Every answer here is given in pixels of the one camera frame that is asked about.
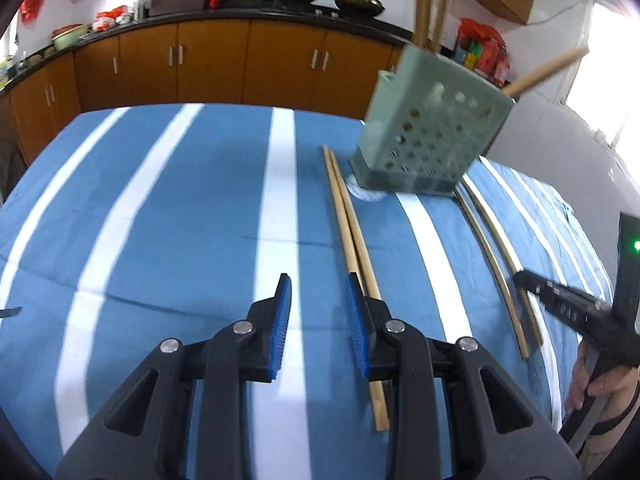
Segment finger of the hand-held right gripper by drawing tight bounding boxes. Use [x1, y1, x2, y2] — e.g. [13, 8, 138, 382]
[514, 269, 615, 342]

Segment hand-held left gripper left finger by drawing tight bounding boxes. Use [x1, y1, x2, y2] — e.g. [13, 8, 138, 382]
[55, 273, 293, 480]

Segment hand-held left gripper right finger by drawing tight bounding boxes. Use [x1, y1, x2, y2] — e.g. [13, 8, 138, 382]
[345, 272, 583, 480]

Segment green perforated utensil holder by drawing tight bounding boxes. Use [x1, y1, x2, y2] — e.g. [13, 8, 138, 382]
[348, 42, 516, 197]

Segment person's right forearm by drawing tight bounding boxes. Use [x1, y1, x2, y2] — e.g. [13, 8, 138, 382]
[580, 395, 640, 480]

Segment person's right hand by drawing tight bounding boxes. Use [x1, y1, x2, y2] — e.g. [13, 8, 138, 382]
[566, 342, 640, 413]

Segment blue white striped tablecloth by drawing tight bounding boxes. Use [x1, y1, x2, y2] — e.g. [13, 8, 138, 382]
[0, 103, 616, 480]

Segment large bright window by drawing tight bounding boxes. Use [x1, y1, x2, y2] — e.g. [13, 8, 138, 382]
[560, 0, 640, 151]

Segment red bag with condiment bottles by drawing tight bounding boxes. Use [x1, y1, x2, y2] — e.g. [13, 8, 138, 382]
[454, 17, 512, 87]

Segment lower wooden kitchen cabinets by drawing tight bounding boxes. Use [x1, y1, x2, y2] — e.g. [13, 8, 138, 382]
[0, 16, 407, 171]

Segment black kitchen countertop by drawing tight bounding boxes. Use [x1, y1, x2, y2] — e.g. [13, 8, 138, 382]
[0, 0, 511, 98]

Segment black gas stove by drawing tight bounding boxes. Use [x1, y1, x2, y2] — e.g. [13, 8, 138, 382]
[265, 2, 391, 20]

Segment lidded dark wok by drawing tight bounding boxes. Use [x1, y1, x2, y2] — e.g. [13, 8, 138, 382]
[333, 0, 387, 17]

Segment red white plastic bag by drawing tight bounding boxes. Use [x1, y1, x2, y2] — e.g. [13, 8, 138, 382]
[92, 5, 133, 32]

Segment green basin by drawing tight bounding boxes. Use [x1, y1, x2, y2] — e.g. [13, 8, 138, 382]
[51, 22, 93, 52]

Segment red hanging plastic bag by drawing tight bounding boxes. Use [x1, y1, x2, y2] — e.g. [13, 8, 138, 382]
[20, 0, 48, 23]

